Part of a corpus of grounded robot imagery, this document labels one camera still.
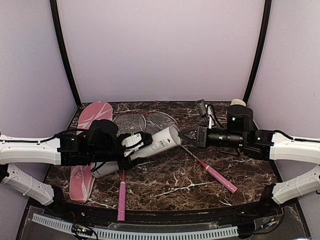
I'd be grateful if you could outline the white shuttlecock tube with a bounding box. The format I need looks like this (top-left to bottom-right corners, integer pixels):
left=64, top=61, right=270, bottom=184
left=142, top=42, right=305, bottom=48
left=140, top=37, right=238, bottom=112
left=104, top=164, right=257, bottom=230
left=90, top=126, right=178, bottom=178

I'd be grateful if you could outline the clear plastic tube lid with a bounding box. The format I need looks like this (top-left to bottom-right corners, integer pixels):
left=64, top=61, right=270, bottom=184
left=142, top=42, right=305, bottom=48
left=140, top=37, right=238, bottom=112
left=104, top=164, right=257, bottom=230
left=169, top=125, right=182, bottom=146

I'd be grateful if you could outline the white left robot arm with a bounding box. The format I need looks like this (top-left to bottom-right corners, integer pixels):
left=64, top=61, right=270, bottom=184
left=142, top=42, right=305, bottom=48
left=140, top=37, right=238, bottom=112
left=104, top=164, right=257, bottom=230
left=0, top=119, right=153, bottom=218

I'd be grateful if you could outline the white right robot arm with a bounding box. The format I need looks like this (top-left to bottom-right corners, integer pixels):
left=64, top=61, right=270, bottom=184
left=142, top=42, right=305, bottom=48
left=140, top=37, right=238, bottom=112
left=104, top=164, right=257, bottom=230
left=178, top=104, right=320, bottom=217

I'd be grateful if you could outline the pink racket cover bag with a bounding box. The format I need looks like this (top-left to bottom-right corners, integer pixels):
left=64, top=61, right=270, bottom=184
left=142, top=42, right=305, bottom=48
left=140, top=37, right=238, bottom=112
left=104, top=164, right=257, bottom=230
left=69, top=101, right=114, bottom=202

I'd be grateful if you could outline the cream ceramic mug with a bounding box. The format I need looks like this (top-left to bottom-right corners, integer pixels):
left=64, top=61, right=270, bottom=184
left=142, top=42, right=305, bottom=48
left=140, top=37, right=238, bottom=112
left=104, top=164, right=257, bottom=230
left=230, top=98, right=247, bottom=107

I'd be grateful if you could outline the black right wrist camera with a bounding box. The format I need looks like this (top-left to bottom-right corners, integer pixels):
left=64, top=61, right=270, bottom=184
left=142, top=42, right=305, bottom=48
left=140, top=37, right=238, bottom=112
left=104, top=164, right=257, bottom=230
left=196, top=99, right=216, bottom=129

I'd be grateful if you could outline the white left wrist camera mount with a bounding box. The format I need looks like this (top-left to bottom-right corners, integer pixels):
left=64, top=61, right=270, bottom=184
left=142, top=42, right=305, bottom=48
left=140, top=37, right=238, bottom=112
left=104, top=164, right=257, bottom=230
left=121, top=131, right=153, bottom=157

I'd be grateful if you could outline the left pink-handled badminton racket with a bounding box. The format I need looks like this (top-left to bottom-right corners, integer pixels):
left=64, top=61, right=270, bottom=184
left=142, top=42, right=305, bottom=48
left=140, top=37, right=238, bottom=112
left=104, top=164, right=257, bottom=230
left=113, top=110, right=146, bottom=222

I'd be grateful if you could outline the pink-handled badminton racket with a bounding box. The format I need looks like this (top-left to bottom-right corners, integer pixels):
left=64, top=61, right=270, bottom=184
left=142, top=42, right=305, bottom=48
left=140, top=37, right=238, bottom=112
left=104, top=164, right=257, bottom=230
left=143, top=111, right=238, bottom=194
left=113, top=110, right=146, bottom=222

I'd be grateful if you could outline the right pink-handled badminton racket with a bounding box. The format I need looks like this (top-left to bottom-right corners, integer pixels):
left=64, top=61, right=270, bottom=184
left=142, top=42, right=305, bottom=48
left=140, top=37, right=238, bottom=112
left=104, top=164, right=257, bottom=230
left=143, top=111, right=238, bottom=194

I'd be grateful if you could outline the black front table rail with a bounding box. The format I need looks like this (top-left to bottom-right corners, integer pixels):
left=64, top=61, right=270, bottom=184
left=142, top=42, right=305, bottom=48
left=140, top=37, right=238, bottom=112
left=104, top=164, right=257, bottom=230
left=48, top=202, right=282, bottom=225

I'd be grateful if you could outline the white slotted cable duct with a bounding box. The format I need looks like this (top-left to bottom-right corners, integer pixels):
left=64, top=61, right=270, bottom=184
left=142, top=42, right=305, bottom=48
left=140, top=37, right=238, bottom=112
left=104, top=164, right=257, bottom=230
left=31, top=213, right=239, bottom=240

